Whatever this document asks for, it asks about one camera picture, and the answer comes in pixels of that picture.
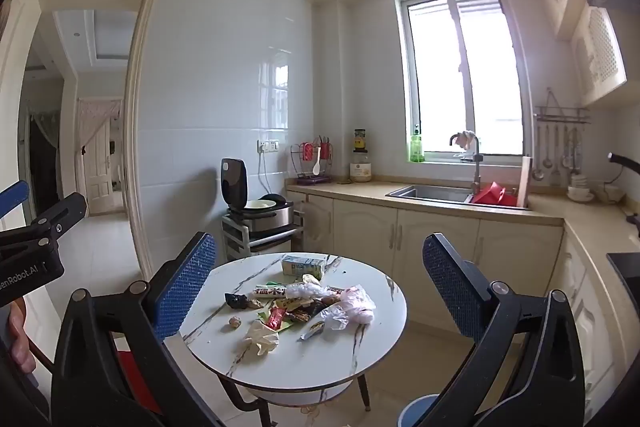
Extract crumpled white tissue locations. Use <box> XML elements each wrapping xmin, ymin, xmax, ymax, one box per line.
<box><xmin>244</xmin><ymin>319</ymin><xmax>281</xmax><ymax>357</ymax></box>

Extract stack of white bowls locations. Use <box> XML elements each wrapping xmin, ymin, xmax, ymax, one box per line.
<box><xmin>567</xmin><ymin>174</ymin><xmax>596</xmax><ymax>202</ymax></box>

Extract cream upper cabinets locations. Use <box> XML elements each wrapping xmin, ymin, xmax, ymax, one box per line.
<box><xmin>520</xmin><ymin>0</ymin><xmax>628</xmax><ymax>110</ymax></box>

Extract black cooktop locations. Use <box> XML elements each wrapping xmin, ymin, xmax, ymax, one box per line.
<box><xmin>606</xmin><ymin>252</ymin><xmax>640</xmax><ymax>303</ymax></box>

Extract sliding window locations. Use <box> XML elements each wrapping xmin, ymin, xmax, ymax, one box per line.
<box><xmin>395</xmin><ymin>0</ymin><xmax>536</xmax><ymax>158</ymax></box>

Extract wooden cutting board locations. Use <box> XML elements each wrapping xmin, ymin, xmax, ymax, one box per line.
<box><xmin>516</xmin><ymin>155</ymin><xmax>532</xmax><ymax>209</ymax></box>

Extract round marble table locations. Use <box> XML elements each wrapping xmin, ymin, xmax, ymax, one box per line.
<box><xmin>179</xmin><ymin>252</ymin><xmax>408</xmax><ymax>427</ymax></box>

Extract metal utensil rail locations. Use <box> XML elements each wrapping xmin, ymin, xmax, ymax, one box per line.
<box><xmin>532</xmin><ymin>88</ymin><xmax>592</xmax><ymax>125</ymax></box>

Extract glass jar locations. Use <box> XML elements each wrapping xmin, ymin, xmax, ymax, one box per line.
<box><xmin>350</xmin><ymin>152</ymin><xmax>373</xmax><ymax>184</ymax></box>

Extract black pan handle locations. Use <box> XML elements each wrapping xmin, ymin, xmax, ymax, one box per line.
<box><xmin>607</xmin><ymin>152</ymin><xmax>640</xmax><ymax>180</ymax></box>

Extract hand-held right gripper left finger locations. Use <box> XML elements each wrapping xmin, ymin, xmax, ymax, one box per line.
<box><xmin>51</xmin><ymin>232</ymin><xmax>221</xmax><ymax>427</ymax></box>

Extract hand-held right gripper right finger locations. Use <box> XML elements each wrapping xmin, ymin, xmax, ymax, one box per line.
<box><xmin>420</xmin><ymin>233</ymin><xmax>586</xmax><ymax>427</ymax></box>

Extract blue trash bin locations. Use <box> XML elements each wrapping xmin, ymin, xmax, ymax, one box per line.
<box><xmin>397</xmin><ymin>394</ymin><xmax>443</xmax><ymax>427</ymax></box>

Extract red stool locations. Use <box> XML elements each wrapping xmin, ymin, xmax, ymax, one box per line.
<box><xmin>112</xmin><ymin>337</ymin><xmax>163</xmax><ymax>413</ymax></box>

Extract person's left hand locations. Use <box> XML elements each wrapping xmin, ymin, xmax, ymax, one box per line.
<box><xmin>7</xmin><ymin>299</ymin><xmax>33</xmax><ymax>360</ymax></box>

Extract red bowl in sink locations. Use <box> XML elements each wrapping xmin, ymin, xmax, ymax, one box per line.
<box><xmin>470</xmin><ymin>181</ymin><xmax>518</xmax><ymax>206</ymax></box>

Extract metal faucet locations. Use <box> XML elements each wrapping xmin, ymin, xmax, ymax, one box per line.
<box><xmin>449</xmin><ymin>133</ymin><xmax>483</xmax><ymax>195</ymax></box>

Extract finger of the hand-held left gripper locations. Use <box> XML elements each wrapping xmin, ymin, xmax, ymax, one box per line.
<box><xmin>0</xmin><ymin>192</ymin><xmax>88</xmax><ymax>258</ymax></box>
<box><xmin>0</xmin><ymin>180</ymin><xmax>31</xmax><ymax>222</ymax></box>

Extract red white striped wrapper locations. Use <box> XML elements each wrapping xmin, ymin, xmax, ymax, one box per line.
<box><xmin>252</xmin><ymin>284</ymin><xmax>288</xmax><ymax>300</ymax></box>

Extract cream kitchen counter cabinet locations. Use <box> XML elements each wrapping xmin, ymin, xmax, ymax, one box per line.
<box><xmin>285</xmin><ymin>177</ymin><xmax>640</xmax><ymax>408</ymax></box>

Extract pink white plastic bag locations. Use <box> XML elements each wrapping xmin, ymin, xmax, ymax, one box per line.
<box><xmin>317</xmin><ymin>284</ymin><xmax>377</xmax><ymax>330</ymax></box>

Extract black silver rice cooker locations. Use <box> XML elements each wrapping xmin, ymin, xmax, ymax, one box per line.
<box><xmin>221</xmin><ymin>158</ymin><xmax>295</xmax><ymax>233</ymax></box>

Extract white door frame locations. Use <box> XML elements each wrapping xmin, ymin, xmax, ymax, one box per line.
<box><xmin>37</xmin><ymin>0</ymin><xmax>160</xmax><ymax>280</ymax></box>

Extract wire dish rack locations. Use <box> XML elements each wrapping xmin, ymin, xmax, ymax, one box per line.
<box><xmin>291</xmin><ymin>142</ymin><xmax>335</xmax><ymax>186</ymax></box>

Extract white storage cart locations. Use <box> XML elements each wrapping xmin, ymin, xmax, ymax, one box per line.
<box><xmin>222</xmin><ymin>207</ymin><xmax>305</xmax><ymax>260</ymax></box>

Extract green white milk carton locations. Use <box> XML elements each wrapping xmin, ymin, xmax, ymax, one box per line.
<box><xmin>282</xmin><ymin>254</ymin><xmax>326</xmax><ymax>280</ymax></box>

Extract green wrapper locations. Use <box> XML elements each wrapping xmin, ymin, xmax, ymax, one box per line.
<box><xmin>257</xmin><ymin>307</ymin><xmax>293</xmax><ymax>333</ymax></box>

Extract steel sink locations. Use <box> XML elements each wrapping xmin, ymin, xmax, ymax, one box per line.
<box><xmin>385</xmin><ymin>183</ymin><xmax>531</xmax><ymax>211</ymax></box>

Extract row of hanging metal utensils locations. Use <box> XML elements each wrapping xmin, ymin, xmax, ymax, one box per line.
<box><xmin>531</xmin><ymin>122</ymin><xmax>585</xmax><ymax>188</ymax></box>

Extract white panelled door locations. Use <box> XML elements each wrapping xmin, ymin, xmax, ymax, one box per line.
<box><xmin>75</xmin><ymin>97</ymin><xmax>126</xmax><ymax>215</ymax></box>

